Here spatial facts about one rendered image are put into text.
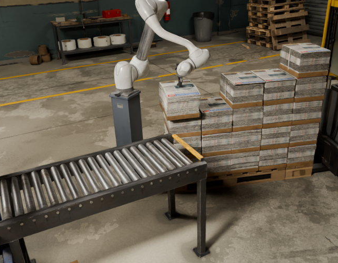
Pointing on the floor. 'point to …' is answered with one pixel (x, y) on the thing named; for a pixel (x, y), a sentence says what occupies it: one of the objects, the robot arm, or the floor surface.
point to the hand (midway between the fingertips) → (177, 76)
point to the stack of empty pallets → (263, 36)
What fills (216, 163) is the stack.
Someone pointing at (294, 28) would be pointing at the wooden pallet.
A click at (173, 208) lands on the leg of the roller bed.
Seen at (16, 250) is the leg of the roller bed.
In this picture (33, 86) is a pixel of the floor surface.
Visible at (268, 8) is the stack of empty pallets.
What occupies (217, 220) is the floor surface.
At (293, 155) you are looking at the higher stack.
